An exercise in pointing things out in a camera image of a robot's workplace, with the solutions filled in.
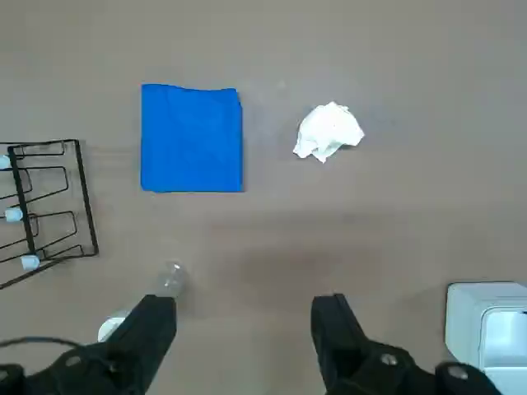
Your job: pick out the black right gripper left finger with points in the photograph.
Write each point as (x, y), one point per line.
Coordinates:
(136, 354)

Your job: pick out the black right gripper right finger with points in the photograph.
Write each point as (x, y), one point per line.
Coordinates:
(346, 362)

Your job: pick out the white tissue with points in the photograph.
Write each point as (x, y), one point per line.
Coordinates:
(329, 127)

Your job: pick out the small lidded trash bin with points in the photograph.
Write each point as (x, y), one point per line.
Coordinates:
(465, 312)

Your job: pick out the small clear glass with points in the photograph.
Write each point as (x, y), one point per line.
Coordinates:
(169, 277)

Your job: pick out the blue folded cloth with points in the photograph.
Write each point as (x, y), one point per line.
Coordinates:
(191, 140)

